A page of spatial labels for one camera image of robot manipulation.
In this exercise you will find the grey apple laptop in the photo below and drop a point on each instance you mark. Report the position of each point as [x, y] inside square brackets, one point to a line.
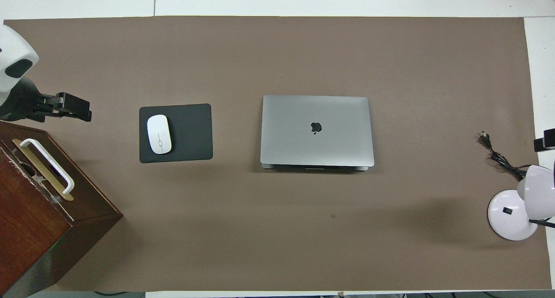
[316, 133]

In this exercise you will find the brown table mat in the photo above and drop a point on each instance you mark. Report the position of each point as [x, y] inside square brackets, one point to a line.
[277, 55]

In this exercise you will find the white computer mouse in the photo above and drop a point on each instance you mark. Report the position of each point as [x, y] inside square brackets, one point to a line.
[159, 134]

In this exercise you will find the black mouse pad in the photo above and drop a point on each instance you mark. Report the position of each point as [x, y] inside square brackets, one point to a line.
[190, 133]

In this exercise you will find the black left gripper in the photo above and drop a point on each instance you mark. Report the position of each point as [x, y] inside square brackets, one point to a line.
[21, 100]

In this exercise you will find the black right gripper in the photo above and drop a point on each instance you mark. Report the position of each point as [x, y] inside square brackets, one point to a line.
[550, 138]

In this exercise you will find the white desk lamp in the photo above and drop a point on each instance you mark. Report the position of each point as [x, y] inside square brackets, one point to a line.
[507, 215]

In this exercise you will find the dark wooden box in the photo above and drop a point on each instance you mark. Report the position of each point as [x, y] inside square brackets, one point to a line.
[30, 228]

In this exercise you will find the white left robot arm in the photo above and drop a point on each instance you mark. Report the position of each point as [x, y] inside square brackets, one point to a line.
[13, 50]

